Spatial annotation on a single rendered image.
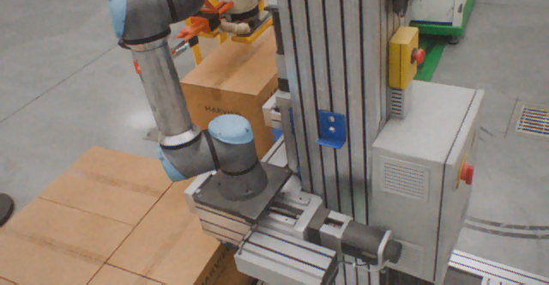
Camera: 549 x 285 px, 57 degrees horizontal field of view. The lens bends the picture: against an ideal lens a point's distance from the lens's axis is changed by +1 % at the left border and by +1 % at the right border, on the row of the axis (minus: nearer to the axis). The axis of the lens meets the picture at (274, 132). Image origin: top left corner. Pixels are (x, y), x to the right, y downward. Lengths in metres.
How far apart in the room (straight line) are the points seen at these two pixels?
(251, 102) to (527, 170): 1.72
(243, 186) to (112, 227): 0.96
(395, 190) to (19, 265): 1.58
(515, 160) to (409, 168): 1.97
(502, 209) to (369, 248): 1.61
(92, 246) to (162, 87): 1.11
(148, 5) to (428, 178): 0.78
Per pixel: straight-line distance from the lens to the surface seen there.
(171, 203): 2.28
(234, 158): 1.38
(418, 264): 1.55
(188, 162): 1.35
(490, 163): 3.17
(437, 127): 1.36
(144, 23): 1.22
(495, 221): 2.85
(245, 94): 2.10
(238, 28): 2.10
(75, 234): 2.34
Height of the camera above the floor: 2.05
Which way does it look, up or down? 37 degrees down
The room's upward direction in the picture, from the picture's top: 10 degrees counter-clockwise
